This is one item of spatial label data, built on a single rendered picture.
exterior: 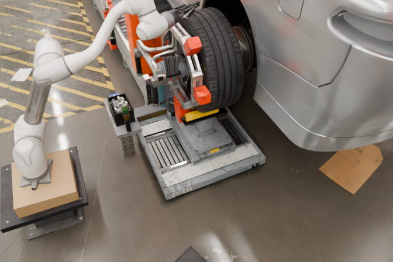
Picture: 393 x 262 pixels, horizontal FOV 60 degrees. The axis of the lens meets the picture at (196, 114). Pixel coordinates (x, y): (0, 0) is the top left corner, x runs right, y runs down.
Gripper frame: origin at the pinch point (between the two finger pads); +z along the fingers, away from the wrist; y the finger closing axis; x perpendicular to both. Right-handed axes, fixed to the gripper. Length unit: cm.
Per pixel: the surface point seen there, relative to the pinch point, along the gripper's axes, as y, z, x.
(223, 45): 22.4, 0.1, -16.9
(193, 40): 12.1, -14.7, -10.9
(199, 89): 22.4, -20.4, -37.0
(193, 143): 12, -11, -104
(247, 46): 21.5, 29.0, -32.1
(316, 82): 82, -10, -4
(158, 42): -47, 14, -53
